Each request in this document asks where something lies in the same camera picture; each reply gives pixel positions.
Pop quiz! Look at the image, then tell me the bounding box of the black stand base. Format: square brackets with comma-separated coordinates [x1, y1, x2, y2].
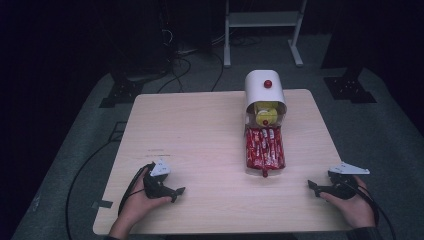
[98, 77, 145, 109]
[323, 75, 378, 105]

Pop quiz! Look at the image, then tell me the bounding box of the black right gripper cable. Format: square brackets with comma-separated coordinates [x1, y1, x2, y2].
[346, 179, 398, 240]

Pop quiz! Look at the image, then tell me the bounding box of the person's right hand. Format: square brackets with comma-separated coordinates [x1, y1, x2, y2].
[319, 175, 377, 230]

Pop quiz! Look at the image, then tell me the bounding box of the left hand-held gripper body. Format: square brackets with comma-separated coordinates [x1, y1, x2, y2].
[142, 158, 175, 200]

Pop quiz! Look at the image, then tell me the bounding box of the white drawer cabinet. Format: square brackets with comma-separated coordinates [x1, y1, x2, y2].
[243, 69, 288, 129]

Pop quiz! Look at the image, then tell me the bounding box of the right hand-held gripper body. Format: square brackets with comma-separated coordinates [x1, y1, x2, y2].
[327, 161, 371, 201]

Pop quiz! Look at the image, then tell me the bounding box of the yellow round packet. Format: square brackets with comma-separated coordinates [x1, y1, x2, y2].
[255, 108, 280, 127]

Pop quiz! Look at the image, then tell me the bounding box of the person's left hand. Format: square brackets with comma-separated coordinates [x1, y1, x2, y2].
[119, 166, 173, 232]

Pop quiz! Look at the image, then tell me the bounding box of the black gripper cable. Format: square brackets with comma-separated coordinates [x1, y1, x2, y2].
[346, 179, 398, 240]
[117, 165, 150, 217]

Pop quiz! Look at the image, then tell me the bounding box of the clear drawer with yellow items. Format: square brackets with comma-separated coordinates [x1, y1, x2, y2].
[245, 100, 288, 129]

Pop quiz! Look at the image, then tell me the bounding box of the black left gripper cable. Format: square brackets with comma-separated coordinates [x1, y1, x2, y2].
[117, 165, 150, 217]

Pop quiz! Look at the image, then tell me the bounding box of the long black floor cable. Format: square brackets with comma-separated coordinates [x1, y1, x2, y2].
[65, 139, 122, 240]

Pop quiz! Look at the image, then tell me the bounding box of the pile of red snack packets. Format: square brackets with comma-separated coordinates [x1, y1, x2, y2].
[246, 127, 286, 171]

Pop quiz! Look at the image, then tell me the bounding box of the white metal stand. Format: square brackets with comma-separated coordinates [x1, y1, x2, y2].
[222, 0, 308, 69]

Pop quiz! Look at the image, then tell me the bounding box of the grey tape strip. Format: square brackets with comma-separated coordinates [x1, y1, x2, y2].
[91, 199, 114, 211]

